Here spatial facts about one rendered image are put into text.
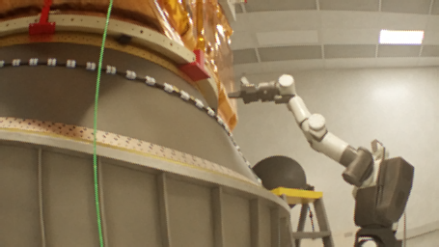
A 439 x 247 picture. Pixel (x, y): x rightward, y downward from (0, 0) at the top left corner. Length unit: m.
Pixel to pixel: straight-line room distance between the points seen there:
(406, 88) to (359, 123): 1.49
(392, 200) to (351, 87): 8.02
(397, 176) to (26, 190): 1.60
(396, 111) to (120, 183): 8.98
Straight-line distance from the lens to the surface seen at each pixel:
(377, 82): 10.26
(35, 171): 1.28
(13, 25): 1.77
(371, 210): 2.24
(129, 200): 1.33
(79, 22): 1.73
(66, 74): 1.55
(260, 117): 9.96
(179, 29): 2.12
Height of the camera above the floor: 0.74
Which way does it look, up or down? 22 degrees up
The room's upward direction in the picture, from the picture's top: 3 degrees counter-clockwise
